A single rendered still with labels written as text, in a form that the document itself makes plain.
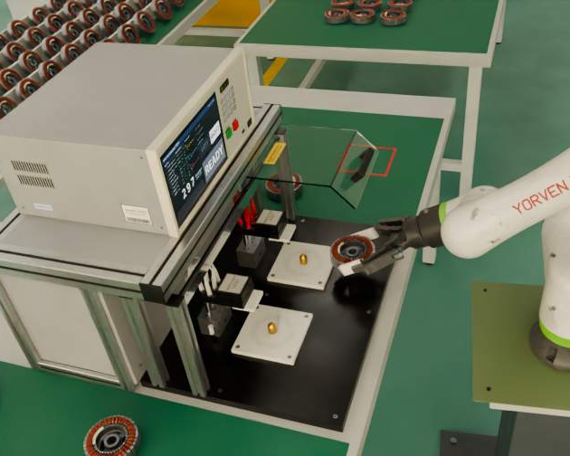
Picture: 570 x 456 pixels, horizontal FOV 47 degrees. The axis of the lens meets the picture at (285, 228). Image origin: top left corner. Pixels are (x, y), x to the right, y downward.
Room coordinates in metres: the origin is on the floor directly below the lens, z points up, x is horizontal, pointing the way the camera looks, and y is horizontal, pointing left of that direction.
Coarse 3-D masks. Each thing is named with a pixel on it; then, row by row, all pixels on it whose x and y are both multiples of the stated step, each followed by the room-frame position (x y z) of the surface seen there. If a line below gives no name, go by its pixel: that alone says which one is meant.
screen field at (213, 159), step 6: (222, 138) 1.25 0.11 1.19; (216, 144) 1.22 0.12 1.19; (222, 144) 1.24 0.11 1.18; (216, 150) 1.22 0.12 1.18; (222, 150) 1.24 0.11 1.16; (210, 156) 1.19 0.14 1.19; (216, 156) 1.21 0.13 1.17; (222, 156) 1.23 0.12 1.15; (204, 162) 1.16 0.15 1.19; (210, 162) 1.18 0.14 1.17; (216, 162) 1.21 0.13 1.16; (204, 168) 1.16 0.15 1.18; (210, 168) 1.18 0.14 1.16; (204, 174) 1.15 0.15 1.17; (210, 174) 1.17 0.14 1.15
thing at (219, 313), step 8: (216, 312) 1.08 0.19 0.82; (224, 312) 1.09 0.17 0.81; (200, 320) 1.07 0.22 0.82; (208, 320) 1.06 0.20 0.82; (216, 320) 1.06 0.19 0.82; (224, 320) 1.09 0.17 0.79; (200, 328) 1.07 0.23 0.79; (208, 328) 1.06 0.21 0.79; (216, 328) 1.06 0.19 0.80; (216, 336) 1.06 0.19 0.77
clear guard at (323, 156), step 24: (288, 144) 1.39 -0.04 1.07; (312, 144) 1.37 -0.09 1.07; (336, 144) 1.36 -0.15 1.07; (360, 144) 1.37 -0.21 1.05; (264, 168) 1.29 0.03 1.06; (288, 168) 1.28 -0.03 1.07; (312, 168) 1.27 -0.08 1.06; (336, 168) 1.25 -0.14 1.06; (336, 192) 1.19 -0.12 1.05; (360, 192) 1.22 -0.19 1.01
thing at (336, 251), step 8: (344, 240) 1.25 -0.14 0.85; (352, 240) 1.24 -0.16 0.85; (360, 240) 1.24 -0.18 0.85; (368, 240) 1.23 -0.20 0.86; (336, 248) 1.22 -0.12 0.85; (344, 248) 1.23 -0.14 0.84; (352, 248) 1.22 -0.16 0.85; (360, 248) 1.23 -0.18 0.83; (368, 248) 1.20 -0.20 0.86; (336, 256) 1.19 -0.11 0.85; (352, 256) 1.19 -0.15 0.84; (360, 256) 1.18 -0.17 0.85; (368, 256) 1.17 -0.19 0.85; (336, 264) 1.18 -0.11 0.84
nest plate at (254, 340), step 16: (256, 320) 1.08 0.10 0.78; (272, 320) 1.07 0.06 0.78; (288, 320) 1.07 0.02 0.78; (304, 320) 1.06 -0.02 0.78; (240, 336) 1.04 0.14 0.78; (256, 336) 1.03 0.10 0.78; (272, 336) 1.02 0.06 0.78; (288, 336) 1.02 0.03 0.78; (304, 336) 1.02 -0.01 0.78; (240, 352) 0.99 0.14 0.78; (256, 352) 0.98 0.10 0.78; (272, 352) 0.98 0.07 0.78; (288, 352) 0.97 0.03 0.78
